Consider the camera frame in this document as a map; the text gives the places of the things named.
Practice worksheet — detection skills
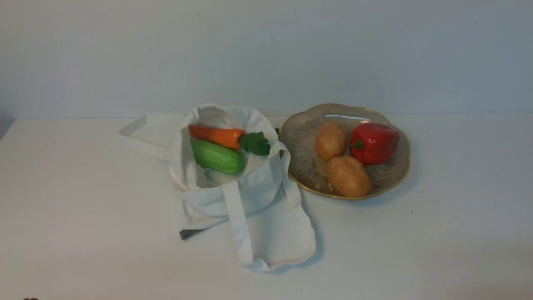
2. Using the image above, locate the orange carrot with green top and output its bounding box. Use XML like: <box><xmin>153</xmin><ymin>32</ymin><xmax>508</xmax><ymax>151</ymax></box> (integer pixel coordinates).
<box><xmin>188</xmin><ymin>125</ymin><xmax>271</xmax><ymax>156</ymax></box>

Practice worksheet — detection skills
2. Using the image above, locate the white cloth tote bag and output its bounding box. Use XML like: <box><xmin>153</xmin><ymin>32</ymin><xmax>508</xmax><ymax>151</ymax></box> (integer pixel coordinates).
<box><xmin>119</xmin><ymin>104</ymin><xmax>316</xmax><ymax>272</ymax></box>

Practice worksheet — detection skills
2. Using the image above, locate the dark flat object under bag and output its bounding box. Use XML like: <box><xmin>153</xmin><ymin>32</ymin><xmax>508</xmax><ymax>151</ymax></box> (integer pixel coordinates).
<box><xmin>179</xmin><ymin>229</ymin><xmax>205</xmax><ymax>240</ymax></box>

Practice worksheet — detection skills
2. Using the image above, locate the green cucumber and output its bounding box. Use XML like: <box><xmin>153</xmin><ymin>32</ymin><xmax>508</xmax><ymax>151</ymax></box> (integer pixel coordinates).
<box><xmin>190</xmin><ymin>139</ymin><xmax>245</xmax><ymax>173</ymax></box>

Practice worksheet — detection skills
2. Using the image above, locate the glass plate with gold rim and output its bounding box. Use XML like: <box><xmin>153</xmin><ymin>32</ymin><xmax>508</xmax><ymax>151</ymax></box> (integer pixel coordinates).
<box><xmin>279</xmin><ymin>104</ymin><xmax>411</xmax><ymax>201</ymax></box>

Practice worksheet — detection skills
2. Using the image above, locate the brown potato upper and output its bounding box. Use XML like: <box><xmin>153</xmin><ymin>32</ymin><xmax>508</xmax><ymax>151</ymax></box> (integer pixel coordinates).
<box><xmin>315</xmin><ymin>122</ymin><xmax>348</xmax><ymax>161</ymax></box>

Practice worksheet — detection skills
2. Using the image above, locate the brown potato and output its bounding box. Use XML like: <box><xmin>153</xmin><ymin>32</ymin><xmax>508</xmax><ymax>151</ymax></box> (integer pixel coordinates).
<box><xmin>315</xmin><ymin>122</ymin><xmax>348</xmax><ymax>161</ymax></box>
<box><xmin>326</xmin><ymin>156</ymin><xmax>373</xmax><ymax>198</ymax></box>

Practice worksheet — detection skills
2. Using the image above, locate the brown potato lower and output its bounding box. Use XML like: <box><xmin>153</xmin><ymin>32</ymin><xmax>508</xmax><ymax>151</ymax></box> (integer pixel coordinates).
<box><xmin>326</xmin><ymin>156</ymin><xmax>373</xmax><ymax>198</ymax></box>

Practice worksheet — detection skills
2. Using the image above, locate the red bell pepper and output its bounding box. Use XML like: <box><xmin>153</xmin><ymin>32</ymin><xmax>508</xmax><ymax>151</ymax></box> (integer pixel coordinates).
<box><xmin>349</xmin><ymin>122</ymin><xmax>400</xmax><ymax>166</ymax></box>

